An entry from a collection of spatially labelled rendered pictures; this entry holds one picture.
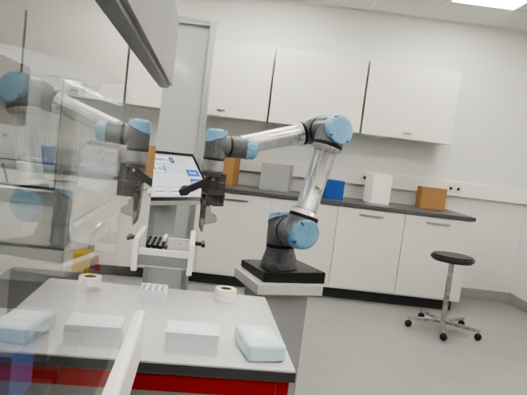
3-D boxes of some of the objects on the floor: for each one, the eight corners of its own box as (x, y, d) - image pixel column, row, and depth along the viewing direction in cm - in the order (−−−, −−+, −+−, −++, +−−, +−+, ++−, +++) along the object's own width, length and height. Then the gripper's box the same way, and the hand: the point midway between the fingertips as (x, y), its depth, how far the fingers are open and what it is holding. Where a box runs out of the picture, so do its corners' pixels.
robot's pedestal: (274, 430, 246) (295, 268, 239) (302, 469, 218) (326, 287, 212) (211, 436, 235) (231, 266, 228) (232, 477, 207) (256, 285, 201)
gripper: (227, 175, 185) (219, 235, 187) (225, 172, 196) (219, 230, 198) (202, 172, 184) (195, 233, 186) (201, 170, 195) (195, 228, 197)
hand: (200, 226), depth 191 cm, fingers open, 3 cm apart
